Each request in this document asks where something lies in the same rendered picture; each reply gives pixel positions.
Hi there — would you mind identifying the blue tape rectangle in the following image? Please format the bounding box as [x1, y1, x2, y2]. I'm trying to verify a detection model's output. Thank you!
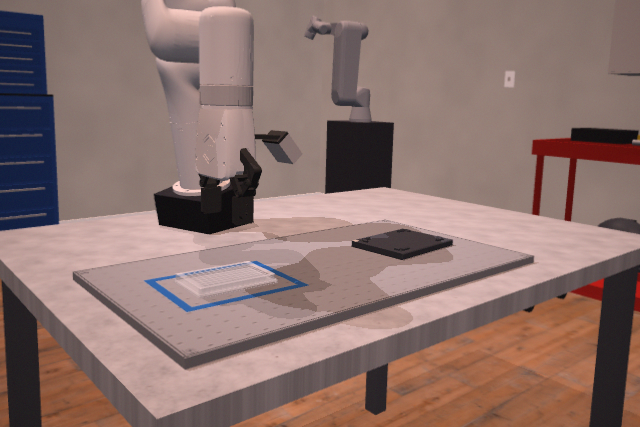
[144, 261, 309, 312]

